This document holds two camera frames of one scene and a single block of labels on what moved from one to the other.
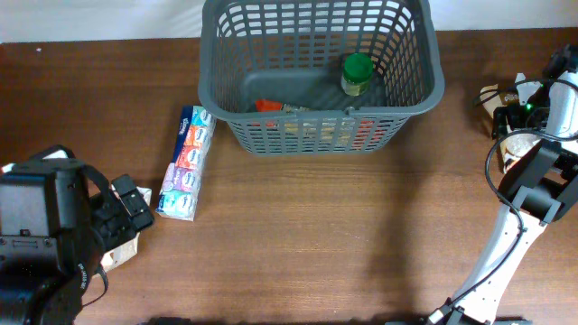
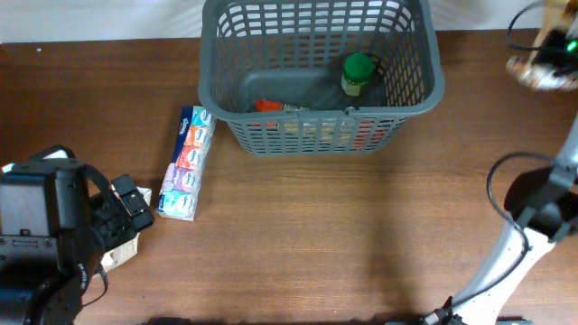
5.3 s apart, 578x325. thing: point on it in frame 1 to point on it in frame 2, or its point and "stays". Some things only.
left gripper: x=110 y=206 stays
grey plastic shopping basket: x=273 y=70 stays
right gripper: x=516 y=120 to x=548 y=55
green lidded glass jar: x=358 y=69 stays
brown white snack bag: x=130 y=248 stays
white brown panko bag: x=514 y=143 to x=557 y=13
